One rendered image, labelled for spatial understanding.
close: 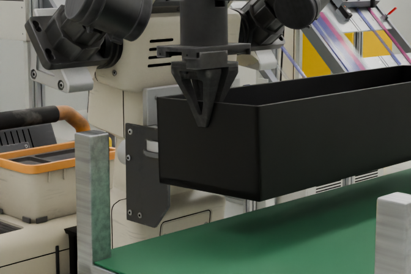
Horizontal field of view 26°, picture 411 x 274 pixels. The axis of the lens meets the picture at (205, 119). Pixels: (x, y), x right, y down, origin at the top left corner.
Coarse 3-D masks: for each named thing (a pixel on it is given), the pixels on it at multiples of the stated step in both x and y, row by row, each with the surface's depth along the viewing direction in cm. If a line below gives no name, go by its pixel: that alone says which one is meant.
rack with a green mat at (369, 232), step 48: (96, 144) 102; (96, 192) 103; (336, 192) 136; (384, 192) 136; (96, 240) 103; (144, 240) 112; (192, 240) 112; (240, 240) 112; (288, 240) 112; (336, 240) 112; (384, 240) 73
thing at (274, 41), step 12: (252, 0) 164; (264, 0) 160; (252, 12) 162; (264, 12) 160; (252, 24) 162; (264, 24) 161; (276, 24) 161; (264, 36) 162; (276, 36) 164; (252, 48) 163; (264, 48) 166; (276, 48) 169
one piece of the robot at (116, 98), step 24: (168, 24) 144; (240, 24) 159; (120, 48) 139; (144, 48) 142; (96, 72) 145; (120, 72) 141; (144, 72) 143; (168, 72) 147; (96, 96) 155; (120, 96) 150; (96, 120) 156; (120, 120) 151; (120, 168) 154; (120, 192) 154; (192, 192) 158; (120, 216) 149; (168, 216) 151; (192, 216) 155; (216, 216) 160; (120, 240) 150
